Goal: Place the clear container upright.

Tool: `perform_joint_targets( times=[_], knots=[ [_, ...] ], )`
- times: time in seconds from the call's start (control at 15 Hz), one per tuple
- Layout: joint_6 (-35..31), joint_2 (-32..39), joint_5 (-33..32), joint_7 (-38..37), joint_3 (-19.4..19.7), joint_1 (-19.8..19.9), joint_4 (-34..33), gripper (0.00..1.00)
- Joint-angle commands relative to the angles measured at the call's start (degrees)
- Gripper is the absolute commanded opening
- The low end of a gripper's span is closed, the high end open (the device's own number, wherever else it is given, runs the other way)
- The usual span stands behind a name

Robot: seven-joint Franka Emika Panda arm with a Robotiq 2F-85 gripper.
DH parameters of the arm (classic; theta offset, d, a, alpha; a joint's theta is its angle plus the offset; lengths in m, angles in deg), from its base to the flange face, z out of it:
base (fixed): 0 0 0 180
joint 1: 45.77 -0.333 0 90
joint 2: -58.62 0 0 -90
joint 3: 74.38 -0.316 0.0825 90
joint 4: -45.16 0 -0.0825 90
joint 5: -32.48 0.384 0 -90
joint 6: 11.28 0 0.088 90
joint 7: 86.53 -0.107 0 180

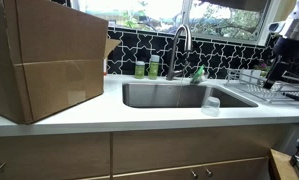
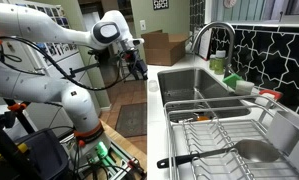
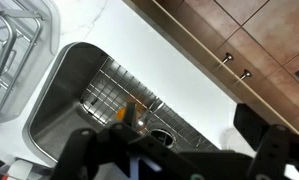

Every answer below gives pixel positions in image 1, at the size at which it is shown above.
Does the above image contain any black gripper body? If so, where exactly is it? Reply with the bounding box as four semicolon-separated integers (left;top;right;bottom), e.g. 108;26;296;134
273;35;299;73

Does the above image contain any clear plastic container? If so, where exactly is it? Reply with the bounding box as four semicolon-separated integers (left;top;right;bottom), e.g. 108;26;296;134
201;96;221;118

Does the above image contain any grey utensil caddy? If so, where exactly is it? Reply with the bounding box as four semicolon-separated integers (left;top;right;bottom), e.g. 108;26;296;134
238;68;262;84

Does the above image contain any green sponge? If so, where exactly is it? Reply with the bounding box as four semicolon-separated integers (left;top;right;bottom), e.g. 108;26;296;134
190;64;207;84

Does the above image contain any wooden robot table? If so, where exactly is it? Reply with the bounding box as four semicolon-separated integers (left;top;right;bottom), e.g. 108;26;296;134
268;148;299;180

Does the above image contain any steel gooseneck faucet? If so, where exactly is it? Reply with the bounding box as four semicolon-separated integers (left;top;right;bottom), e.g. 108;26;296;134
166;24;193;81

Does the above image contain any metal cabinet knob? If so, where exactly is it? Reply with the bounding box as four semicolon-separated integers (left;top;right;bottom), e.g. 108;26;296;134
190;168;199;180
204;167;214;178

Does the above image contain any stainless steel sink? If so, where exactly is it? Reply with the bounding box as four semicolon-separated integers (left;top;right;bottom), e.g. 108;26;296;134
122;82;259;109

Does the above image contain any tall green soap bottle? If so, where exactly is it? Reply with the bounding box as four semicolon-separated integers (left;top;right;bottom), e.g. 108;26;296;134
148;54;161;81

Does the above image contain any kitchen window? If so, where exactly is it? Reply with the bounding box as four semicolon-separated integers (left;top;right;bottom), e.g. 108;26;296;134
72;0;282;46

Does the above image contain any short green soap bottle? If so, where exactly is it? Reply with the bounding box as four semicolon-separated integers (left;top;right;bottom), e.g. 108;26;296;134
134;60;146;80

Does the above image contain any brown cardboard box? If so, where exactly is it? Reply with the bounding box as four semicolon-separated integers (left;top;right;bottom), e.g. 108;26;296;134
0;0;122;125

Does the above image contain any metal wire dish rack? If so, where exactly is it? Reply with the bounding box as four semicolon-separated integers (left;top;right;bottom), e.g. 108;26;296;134
224;68;299;106

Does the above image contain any large spoon black handle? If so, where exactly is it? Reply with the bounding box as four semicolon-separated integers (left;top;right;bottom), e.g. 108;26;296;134
283;92;299;104

